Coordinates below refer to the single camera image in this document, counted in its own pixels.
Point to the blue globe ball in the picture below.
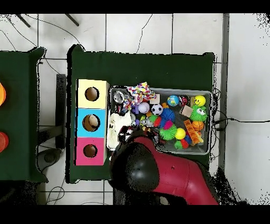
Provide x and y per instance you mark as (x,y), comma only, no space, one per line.
(173,100)

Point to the black tripod leg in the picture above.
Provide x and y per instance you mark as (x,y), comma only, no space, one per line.
(72,20)
(23,20)

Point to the large blue spiky ball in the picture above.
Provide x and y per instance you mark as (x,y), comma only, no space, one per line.
(168,115)

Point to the white baseball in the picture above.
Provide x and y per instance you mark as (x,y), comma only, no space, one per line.
(143,107)

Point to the colourful spotted cloth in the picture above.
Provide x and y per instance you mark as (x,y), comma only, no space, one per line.
(140,92)

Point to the clear mesh bin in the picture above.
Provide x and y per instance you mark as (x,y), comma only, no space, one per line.
(189,150)

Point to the grey floor base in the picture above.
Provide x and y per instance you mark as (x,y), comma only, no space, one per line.
(49,157)

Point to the black furniture frame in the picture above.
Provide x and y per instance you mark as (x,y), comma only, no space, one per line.
(61,95)

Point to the orange cup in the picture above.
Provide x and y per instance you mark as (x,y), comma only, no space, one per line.
(2,94)

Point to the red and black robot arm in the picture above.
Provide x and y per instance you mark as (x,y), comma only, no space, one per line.
(175,175)

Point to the black and white soccer ball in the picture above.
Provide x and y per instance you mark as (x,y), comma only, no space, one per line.
(157,109)

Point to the plain yellow ball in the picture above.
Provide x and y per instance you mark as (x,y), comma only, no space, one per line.
(180,134)

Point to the cream waffle cloth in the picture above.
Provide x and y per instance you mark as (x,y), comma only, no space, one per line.
(115,126)

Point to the green googly-eyed puffer ball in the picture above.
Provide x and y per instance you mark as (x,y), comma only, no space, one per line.
(198,114)

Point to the wooden box with three holes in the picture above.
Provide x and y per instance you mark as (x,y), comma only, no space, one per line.
(92,103)

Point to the dark green side cloth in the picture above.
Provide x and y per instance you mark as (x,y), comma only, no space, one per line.
(16,74)

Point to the dark green table cloth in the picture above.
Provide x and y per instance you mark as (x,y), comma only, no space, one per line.
(137,69)

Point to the orange plastic tray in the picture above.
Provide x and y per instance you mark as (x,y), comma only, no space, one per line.
(192,132)

